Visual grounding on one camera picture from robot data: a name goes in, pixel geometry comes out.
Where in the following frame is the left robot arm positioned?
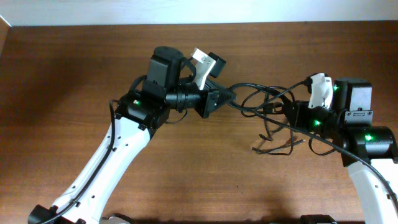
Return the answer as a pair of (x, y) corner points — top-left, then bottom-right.
(27, 46), (236, 223)

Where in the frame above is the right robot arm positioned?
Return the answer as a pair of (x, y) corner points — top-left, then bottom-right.
(282, 78), (397, 223)

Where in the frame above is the right camera black cable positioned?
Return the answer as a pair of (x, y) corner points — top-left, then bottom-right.
(228, 79), (398, 215)

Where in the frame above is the camera black cable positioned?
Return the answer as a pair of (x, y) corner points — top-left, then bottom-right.
(35, 99), (119, 224)
(228, 79), (398, 215)

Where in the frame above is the left camera black cable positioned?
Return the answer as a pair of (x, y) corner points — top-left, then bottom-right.
(35, 99), (119, 224)

